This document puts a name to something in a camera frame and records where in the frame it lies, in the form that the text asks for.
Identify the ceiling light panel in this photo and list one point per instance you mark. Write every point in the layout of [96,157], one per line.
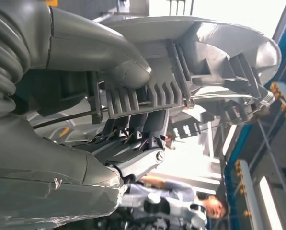
[269,206]
[228,139]

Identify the blue frame yellow fittings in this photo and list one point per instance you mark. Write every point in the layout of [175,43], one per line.
[231,177]

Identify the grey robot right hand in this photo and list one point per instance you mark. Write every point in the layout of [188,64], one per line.
[49,177]

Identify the person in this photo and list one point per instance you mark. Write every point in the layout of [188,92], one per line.
[179,190]

